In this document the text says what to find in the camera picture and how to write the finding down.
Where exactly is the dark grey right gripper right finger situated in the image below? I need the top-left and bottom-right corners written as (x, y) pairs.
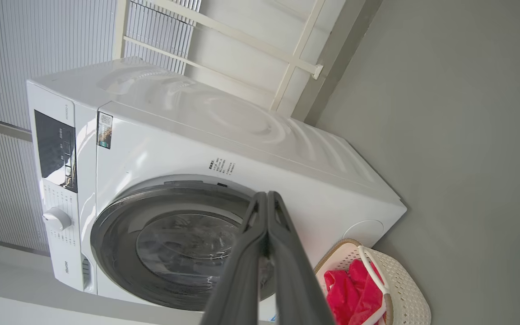
top-left (267, 191), bottom-right (335, 325)

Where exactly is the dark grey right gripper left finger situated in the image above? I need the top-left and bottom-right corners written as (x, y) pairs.
top-left (200, 192), bottom-right (268, 325)

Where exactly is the red and white garment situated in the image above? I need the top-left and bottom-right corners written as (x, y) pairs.
top-left (323, 259), bottom-right (387, 325)

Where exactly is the dark grey round glass door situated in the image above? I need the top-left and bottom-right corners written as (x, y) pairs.
top-left (90, 182), bottom-right (279, 312)

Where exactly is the cream perforated laundry basket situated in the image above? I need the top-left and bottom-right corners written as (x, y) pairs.
top-left (314, 238), bottom-right (432, 325)

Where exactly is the white front-load washing machine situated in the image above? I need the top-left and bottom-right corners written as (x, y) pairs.
top-left (26, 56), bottom-right (408, 325)

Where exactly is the white round control knob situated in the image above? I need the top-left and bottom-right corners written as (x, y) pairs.
top-left (42, 207), bottom-right (72, 232)

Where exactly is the small colourful QR sticker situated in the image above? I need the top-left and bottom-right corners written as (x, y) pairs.
top-left (97, 112), bottom-right (113, 150)

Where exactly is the black control display panel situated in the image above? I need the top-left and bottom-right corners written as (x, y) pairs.
top-left (34, 110), bottom-right (79, 194)

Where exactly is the white metal window frame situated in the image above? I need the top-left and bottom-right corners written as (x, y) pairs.
top-left (113, 0), bottom-right (325, 114)

